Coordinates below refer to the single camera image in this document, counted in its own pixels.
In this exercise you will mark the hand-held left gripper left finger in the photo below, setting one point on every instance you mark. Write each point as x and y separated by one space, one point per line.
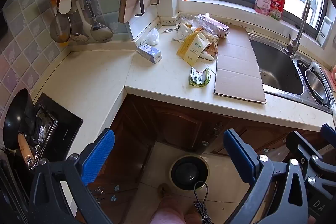
98 158

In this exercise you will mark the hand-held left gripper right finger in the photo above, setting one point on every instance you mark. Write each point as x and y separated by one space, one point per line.
241 158

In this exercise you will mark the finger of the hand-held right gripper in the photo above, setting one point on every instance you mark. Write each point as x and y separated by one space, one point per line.
296 141
329 132

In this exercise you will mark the round black trash bin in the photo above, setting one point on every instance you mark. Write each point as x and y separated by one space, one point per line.
187 174

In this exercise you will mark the pink gold snack packet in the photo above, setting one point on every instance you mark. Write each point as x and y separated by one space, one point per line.
212 49

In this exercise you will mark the black glass gas stove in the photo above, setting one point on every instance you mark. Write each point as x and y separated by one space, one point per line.
68 129

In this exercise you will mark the round steel basin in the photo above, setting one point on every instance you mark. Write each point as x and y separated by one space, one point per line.
316 86

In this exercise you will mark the pink sponge holder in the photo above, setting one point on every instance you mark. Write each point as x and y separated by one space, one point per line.
331 74

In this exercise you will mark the foil burner liner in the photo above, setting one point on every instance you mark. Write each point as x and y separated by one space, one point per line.
43 129

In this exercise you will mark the stainless steel sink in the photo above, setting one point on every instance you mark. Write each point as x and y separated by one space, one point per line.
278 69

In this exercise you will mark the brown wooden cabinet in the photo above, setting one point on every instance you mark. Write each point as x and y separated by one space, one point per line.
170 121

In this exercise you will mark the brown cardboard sheet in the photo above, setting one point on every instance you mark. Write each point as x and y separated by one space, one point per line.
236 69

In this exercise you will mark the green snack packet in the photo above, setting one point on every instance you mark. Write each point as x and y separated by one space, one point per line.
199 78

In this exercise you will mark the steel faucet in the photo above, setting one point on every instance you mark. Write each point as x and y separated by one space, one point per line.
302 27

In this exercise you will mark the small blue white box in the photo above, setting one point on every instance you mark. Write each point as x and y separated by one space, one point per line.
149 53

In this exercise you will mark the yellow carton box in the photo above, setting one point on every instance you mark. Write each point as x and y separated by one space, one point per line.
193 48

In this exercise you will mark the white slotted spoon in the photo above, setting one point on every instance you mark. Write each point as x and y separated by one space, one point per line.
78 37

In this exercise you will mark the dried loofah scrubber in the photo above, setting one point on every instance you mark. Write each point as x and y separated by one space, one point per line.
211 37

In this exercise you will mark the pink carton box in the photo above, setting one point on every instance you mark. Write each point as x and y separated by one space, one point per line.
221 28

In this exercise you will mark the crumpled white plastic bag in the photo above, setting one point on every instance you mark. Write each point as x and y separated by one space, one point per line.
152 37

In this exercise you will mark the steel mesh strainer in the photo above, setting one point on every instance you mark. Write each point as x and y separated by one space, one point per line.
59 29

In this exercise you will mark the red spray bottle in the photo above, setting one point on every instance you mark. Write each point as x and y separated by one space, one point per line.
277 3

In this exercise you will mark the clear plastic tray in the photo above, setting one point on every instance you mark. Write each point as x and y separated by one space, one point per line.
202 21

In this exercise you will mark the crumpled foil wrapper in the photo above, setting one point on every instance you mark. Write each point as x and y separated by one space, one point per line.
168 30

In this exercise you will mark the black cutting board holder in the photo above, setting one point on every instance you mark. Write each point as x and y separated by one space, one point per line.
142 5

